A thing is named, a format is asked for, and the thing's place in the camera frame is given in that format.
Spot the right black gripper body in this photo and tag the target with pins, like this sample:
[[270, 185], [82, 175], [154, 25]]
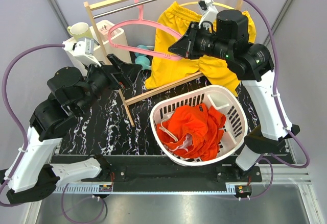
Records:
[[201, 43]]

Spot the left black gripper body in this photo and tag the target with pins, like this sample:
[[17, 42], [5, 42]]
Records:
[[113, 79]]

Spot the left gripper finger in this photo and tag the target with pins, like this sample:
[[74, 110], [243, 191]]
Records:
[[114, 66], [131, 72]]

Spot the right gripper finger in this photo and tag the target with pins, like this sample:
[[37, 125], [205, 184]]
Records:
[[181, 47], [188, 36]]

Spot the yellow shorts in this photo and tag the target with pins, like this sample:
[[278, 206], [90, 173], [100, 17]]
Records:
[[165, 71]]

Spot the yellow wire hanger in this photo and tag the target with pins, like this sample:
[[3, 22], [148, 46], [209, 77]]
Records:
[[204, 5]]

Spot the pink plastic hanger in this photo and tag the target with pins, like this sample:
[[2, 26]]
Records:
[[141, 22]]

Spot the orange shorts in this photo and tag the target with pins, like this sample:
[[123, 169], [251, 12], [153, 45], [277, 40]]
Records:
[[193, 132]]

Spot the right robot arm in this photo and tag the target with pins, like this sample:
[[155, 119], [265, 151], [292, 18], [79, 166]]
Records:
[[253, 66]]

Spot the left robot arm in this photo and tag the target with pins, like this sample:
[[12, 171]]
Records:
[[31, 178]]

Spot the teal headphones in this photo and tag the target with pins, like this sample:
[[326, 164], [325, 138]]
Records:
[[142, 59]]

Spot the white storage box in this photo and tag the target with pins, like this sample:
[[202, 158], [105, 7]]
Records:
[[118, 36]]

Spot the pale yellow cup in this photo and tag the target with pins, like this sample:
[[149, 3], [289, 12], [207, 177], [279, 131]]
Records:
[[80, 30]]

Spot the white plastic laundry basket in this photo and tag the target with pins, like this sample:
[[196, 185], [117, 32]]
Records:
[[235, 128]]

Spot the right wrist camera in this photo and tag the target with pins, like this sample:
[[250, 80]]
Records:
[[209, 13]]

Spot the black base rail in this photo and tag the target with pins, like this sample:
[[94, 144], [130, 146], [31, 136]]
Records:
[[160, 175]]

